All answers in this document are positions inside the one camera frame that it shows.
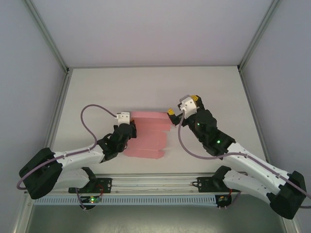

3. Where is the pink paper box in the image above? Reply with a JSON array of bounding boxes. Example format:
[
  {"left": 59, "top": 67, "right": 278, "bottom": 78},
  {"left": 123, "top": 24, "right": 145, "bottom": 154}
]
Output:
[{"left": 123, "top": 111, "right": 172, "bottom": 160}]

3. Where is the left circuit board green light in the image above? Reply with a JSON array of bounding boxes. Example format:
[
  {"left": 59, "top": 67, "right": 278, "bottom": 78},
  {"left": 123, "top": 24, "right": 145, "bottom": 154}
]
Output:
[{"left": 81, "top": 196, "right": 102, "bottom": 204}]

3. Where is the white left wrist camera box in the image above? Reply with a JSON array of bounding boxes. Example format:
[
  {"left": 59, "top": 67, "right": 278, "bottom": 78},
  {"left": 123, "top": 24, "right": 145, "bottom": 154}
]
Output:
[{"left": 115, "top": 111, "right": 132, "bottom": 124}]

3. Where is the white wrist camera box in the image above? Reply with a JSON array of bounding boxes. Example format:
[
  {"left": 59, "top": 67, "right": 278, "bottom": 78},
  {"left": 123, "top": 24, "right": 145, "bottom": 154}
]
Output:
[
  {"left": 178, "top": 95, "right": 197, "bottom": 119},
  {"left": 115, "top": 111, "right": 132, "bottom": 124}
]

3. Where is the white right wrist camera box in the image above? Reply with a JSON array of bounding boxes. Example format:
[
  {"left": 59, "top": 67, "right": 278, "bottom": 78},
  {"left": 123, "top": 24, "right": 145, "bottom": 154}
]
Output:
[{"left": 178, "top": 95, "right": 197, "bottom": 119}]

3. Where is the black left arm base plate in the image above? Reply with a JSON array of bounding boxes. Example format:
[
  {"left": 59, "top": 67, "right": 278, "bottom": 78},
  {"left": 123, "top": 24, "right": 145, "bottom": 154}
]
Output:
[{"left": 68, "top": 177, "right": 113, "bottom": 194}]

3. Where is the aluminium mounting rail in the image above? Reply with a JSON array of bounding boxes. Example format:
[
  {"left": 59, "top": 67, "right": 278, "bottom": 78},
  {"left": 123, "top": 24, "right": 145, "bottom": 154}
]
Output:
[{"left": 24, "top": 173, "right": 275, "bottom": 195}]

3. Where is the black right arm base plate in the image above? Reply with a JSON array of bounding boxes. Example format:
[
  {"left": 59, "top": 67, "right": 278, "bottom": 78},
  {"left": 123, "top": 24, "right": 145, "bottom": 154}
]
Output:
[{"left": 197, "top": 177, "right": 242, "bottom": 193}]

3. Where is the grey slotted cable duct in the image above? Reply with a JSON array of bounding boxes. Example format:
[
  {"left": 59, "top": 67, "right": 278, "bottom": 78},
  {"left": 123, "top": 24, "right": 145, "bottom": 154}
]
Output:
[{"left": 34, "top": 196, "right": 217, "bottom": 206}]

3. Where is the aluminium frame post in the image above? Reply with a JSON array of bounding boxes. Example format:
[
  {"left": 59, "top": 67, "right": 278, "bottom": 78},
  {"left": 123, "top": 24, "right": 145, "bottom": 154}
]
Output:
[
  {"left": 237, "top": 0, "right": 280, "bottom": 73},
  {"left": 24, "top": 0, "right": 71, "bottom": 75}
]

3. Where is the aluminium lower frame strut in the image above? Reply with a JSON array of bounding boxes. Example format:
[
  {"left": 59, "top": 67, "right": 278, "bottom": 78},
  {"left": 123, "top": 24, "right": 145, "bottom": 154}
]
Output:
[
  {"left": 14, "top": 197, "right": 35, "bottom": 233},
  {"left": 283, "top": 217, "right": 301, "bottom": 233}
]

